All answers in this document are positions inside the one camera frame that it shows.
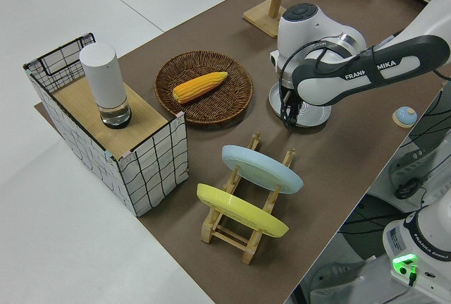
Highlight wire grid wooden shelf box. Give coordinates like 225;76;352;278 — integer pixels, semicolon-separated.
22;32;192;218

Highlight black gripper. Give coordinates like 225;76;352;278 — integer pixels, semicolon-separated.
280;85;303;131

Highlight white cylinder with glass base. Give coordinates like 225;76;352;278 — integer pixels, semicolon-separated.
78;43;133;130

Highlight wooden plate rack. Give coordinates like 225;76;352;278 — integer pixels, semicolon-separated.
199;130;297;267

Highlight black floor cables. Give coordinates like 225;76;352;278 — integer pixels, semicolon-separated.
338;106;445;248

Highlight light blue plate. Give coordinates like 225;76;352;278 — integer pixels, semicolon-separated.
221;145;305;196

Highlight yellow plate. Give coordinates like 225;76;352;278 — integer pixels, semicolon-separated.
195;183;291;239

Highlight gray plate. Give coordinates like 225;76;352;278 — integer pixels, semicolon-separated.
268;83;333;129

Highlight wooden mug rack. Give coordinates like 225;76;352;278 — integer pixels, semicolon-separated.
242;0;304;39

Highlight yellow corn cob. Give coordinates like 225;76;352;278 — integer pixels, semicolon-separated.
172;71;229;104

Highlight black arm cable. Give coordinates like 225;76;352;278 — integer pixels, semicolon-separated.
279;34;397;123

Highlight brown wicker basket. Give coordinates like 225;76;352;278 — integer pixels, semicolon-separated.
154;49;255;128

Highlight brown table mat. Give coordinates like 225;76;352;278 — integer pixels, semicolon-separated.
33;0;445;304

